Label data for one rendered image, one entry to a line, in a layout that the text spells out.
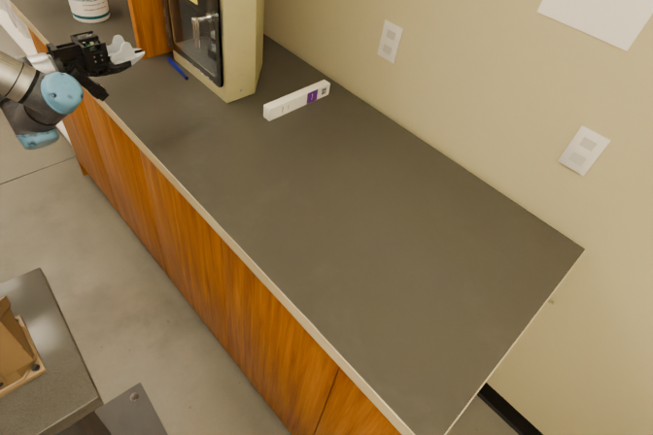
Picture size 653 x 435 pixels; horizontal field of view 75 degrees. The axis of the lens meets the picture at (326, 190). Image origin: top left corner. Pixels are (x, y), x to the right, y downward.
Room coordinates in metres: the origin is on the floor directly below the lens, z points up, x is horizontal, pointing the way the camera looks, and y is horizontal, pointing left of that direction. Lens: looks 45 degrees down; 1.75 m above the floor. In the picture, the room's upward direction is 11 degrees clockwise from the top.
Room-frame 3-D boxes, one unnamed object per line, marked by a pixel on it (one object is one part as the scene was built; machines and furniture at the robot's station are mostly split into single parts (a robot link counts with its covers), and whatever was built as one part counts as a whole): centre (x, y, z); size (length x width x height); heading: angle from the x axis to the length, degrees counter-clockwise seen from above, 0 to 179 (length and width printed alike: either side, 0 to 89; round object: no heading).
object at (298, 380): (1.15, 0.31, 0.45); 2.05 x 0.67 x 0.90; 51
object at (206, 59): (1.21, 0.49, 1.19); 0.30 x 0.01 x 0.40; 51
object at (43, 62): (0.80, 0.69, 1.17); 0.08 x 0.05 x 0.08; 51
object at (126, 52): (0.93, 0.55, 1.17); 0.09 x 0.03 x 0.06; 139
